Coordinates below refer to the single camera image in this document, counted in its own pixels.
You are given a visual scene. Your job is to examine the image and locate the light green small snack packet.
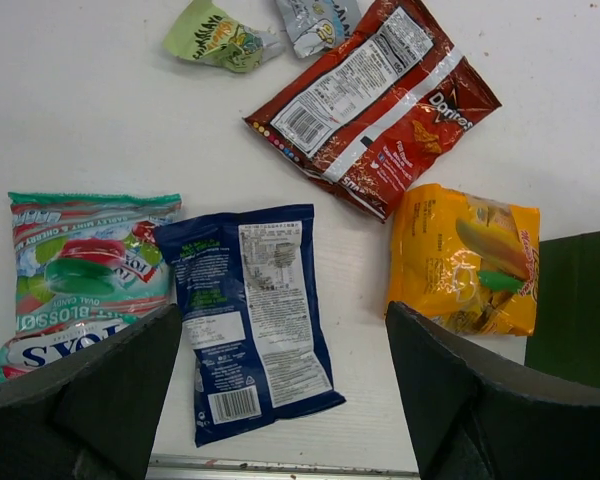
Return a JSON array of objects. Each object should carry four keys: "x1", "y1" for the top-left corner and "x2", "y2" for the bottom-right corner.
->
[{"x1": 162, "y1": 1, "x2": 284, "y2": 74}]

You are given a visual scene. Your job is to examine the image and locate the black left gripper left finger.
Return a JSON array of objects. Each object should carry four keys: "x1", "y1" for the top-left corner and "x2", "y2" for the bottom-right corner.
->
[{"x1": 0, "y1": 305, "x2": 182, "y2": 479}]

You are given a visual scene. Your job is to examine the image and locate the yellow mango candy bag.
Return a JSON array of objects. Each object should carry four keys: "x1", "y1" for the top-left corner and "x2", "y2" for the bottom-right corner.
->
[{"x1": 387, "y1": 184, "x2": 541, "y2": 336}]

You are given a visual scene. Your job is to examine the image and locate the grey small snack packet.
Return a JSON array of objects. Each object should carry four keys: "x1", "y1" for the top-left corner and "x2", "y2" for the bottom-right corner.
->
[{"x1": 275, "y1": 0, "x2": 362, "y2": 59}]

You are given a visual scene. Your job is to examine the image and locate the red Doritos chip bag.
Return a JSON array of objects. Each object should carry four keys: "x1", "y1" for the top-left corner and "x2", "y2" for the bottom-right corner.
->
[{"x1": 244, "y1": 1, "x2": 501, "y2": 222}]

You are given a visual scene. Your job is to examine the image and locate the aluminium table edge rail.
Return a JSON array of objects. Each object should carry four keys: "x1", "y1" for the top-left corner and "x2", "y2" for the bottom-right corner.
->
[{"x1": 146, "y1": 454, "x2": 420, "y2": 480}]

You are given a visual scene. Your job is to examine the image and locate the green paper bag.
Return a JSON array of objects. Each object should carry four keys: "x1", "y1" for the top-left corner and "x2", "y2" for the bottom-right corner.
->
[{"x1": 525, "y1": 231, "x2": 600, "y2": 388}]

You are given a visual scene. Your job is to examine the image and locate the green Fox's candy bag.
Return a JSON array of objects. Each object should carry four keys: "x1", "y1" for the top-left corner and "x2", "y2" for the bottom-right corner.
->
[{"x1": 0, "y1": 192, "x2": 182, "y2": 384}]

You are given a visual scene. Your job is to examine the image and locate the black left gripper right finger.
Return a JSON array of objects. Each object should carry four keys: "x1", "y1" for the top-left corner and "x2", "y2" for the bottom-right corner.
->
[{"x1": 386, "y1": 302, "x2": 600, "y2": 479}]

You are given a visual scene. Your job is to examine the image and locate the dark blue snack bag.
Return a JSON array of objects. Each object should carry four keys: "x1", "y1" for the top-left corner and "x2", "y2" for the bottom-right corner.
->
[{"x1": 154, "y1": 204, "x2": 345, "y2": 446}]

